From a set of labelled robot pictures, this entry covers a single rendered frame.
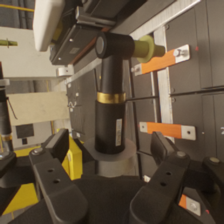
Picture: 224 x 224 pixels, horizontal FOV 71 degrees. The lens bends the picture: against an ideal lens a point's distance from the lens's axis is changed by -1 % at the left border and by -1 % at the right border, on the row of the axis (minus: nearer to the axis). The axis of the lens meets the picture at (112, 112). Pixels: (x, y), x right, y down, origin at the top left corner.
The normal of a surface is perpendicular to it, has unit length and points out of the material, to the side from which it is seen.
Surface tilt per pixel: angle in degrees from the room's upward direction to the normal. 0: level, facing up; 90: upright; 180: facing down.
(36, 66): 90
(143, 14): 0
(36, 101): 90
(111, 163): 64
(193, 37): 0
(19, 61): 90
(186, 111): 0
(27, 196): 90
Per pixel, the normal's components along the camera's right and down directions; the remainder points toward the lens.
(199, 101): -0.86, 0.12
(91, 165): 0.50, 0.26
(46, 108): 0.49, 0.00
